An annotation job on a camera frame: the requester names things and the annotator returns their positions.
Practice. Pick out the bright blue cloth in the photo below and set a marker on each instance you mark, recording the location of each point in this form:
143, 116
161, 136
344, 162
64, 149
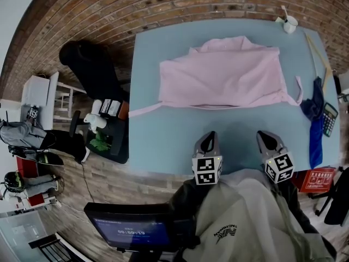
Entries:
316, 143

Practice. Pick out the black and white printed box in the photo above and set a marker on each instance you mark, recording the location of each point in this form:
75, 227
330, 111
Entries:
109, 108

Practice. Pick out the black office chair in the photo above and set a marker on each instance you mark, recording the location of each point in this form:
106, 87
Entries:
338, 203

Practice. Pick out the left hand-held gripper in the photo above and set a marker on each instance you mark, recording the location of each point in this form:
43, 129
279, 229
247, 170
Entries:
207, 171

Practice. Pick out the black monitor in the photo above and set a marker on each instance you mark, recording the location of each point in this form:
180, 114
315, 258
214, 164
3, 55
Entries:
131, 228

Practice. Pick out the navy cloth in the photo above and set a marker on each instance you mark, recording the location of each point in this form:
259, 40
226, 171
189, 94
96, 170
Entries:
313, 105

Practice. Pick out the orange book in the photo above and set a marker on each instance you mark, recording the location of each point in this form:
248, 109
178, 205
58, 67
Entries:
123, 110

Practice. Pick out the person's left forearm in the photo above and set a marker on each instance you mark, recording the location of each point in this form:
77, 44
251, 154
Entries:
182, 198

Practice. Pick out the white wooden rack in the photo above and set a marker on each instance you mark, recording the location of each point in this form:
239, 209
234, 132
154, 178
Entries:
63, 84

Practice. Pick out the white toothbrush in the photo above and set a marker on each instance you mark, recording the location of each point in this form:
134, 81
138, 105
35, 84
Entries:
283, 9

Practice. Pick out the black calculator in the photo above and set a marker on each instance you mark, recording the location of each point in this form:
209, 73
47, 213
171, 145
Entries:
330, 119

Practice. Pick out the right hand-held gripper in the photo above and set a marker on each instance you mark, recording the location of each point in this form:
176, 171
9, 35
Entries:
279, 168

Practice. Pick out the white toy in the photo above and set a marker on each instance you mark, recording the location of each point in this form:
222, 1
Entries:
95, 120

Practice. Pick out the person's beige vest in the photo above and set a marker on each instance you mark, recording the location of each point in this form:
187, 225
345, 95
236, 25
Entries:
245, 214

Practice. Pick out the person's right forearm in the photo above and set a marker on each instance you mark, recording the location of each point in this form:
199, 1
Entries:
291, 198

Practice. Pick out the red printed box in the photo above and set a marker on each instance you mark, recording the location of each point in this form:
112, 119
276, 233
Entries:
317, 180

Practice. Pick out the white mug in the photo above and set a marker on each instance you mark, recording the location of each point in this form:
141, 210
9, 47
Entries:
289, 26

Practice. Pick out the white cabinet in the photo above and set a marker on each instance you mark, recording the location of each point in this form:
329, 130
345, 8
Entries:
34, 91

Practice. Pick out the black high-back chair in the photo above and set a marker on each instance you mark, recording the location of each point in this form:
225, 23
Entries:
90, 70

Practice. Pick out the black slatted chair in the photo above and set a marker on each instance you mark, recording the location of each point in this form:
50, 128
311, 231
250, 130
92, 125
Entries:
49, 248

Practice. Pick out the green plant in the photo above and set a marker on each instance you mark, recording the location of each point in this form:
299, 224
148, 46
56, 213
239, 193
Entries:
101, 143

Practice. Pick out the pale yellow pad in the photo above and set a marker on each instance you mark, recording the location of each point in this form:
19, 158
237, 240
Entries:
279, 20

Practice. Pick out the pink robe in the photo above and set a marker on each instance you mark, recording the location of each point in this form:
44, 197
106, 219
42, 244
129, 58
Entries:
218, 78

